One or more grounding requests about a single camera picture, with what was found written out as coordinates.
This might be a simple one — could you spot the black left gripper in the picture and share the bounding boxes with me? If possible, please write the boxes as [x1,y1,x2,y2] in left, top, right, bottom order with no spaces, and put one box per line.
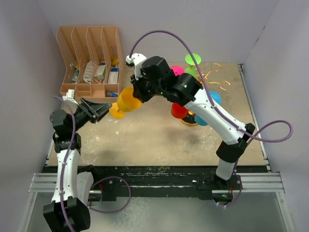
[69,97,111,133]

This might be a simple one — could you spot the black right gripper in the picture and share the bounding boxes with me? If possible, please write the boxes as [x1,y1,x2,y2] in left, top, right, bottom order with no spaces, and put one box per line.
[131,69,165,102]

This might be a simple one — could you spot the yellow wine glass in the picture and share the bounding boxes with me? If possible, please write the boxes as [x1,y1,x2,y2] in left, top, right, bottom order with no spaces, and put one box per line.
[109,87,142,119]

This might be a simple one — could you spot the blue wine glass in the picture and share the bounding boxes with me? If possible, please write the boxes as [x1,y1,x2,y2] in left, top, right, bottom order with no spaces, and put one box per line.
[195,91,222,126]

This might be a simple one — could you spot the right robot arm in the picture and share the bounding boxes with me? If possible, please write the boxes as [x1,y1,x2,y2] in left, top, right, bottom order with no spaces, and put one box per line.
[126,53,255,189]

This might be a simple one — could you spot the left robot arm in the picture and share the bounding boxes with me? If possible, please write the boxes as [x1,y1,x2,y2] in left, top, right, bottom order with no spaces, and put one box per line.
[43,99,112,232]

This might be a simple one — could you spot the pink wine glass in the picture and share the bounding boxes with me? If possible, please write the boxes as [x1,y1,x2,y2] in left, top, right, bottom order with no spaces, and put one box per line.
[170,66,185,76]

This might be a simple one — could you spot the red wine glass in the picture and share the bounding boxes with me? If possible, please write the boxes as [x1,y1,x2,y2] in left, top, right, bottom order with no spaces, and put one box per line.
[171,102,188,119]

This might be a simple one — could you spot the green wine glass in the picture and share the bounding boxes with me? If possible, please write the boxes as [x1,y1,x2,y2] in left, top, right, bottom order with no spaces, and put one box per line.
[184,53,202,77]

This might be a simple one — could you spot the grey blue cap bottle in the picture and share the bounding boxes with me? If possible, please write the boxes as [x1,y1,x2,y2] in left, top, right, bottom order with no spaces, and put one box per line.
[106,91,118,98]

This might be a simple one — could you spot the white blister pack box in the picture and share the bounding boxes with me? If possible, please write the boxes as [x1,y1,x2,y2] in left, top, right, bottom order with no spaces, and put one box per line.
[108,68,119,84]

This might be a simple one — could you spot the white medicine box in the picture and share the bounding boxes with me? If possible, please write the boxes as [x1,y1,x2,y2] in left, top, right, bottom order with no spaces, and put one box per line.
[94,64,106,81]

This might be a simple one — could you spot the yellow small object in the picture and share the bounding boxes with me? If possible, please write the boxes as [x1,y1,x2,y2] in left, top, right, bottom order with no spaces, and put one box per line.
[112,57,119,66]

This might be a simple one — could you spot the peach desk organizer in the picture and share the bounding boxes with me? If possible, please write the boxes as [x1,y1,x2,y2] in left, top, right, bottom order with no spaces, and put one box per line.
[56,26,125,102]

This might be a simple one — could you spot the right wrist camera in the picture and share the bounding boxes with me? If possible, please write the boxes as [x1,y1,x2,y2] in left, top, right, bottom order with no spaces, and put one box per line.
[126,53,147,80]

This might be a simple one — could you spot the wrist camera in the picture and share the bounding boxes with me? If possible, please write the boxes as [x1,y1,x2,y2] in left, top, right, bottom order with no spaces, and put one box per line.
[62,89,78,105]
[126,53,147,80]

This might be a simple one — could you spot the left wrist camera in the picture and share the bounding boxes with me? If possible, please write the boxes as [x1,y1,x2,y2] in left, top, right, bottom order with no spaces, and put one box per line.
[62,89,78,105]

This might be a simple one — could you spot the gold wire glass rack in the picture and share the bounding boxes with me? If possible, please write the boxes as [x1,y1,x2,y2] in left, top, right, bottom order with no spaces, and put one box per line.
[179,63,231,126]

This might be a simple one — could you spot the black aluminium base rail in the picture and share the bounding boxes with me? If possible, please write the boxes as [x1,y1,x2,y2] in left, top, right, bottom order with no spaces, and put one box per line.
[30,165,284,203]

